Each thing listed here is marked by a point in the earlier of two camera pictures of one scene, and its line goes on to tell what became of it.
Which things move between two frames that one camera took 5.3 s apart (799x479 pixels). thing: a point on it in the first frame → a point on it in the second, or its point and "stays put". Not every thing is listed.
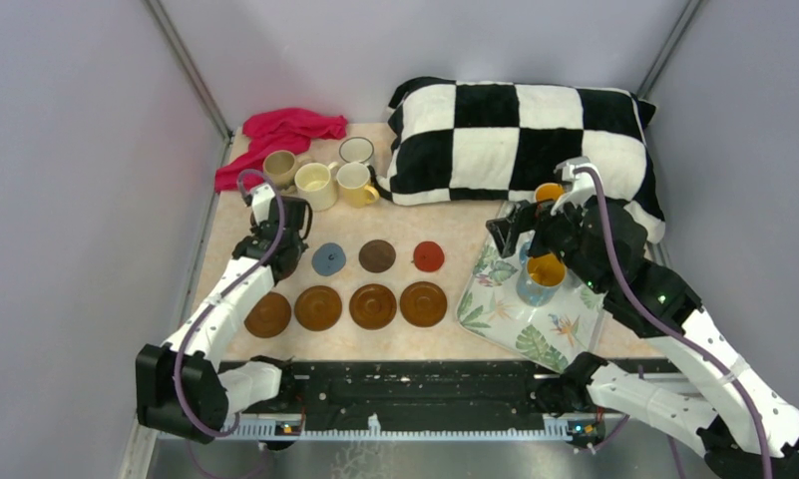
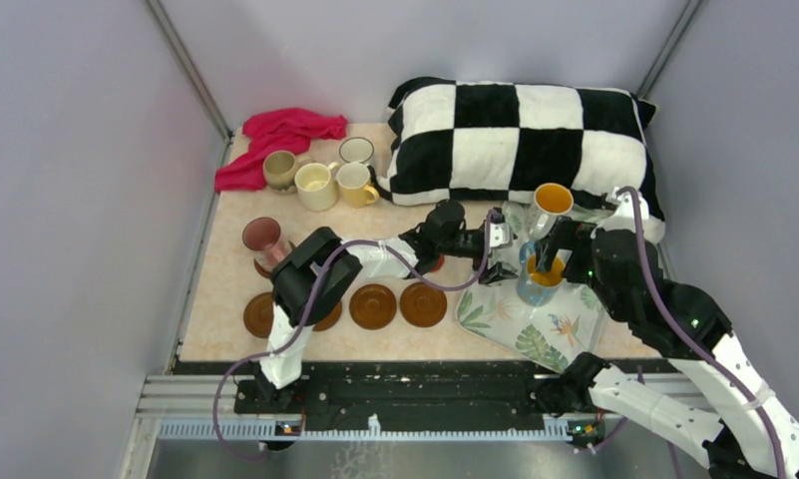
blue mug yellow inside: [539, 276] stays put
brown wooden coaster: [269, 316] stays put
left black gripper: [257, 229] → [495, 271]
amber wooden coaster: [423, 304] stays put
